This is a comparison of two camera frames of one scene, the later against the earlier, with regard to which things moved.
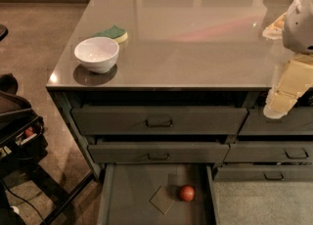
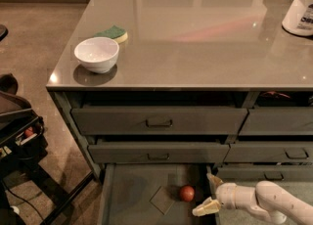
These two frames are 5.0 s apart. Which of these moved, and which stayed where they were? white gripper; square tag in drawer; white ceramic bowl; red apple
Moved: white gripper
Stayed: red apple; square tag in drawer; white ceramic bowl
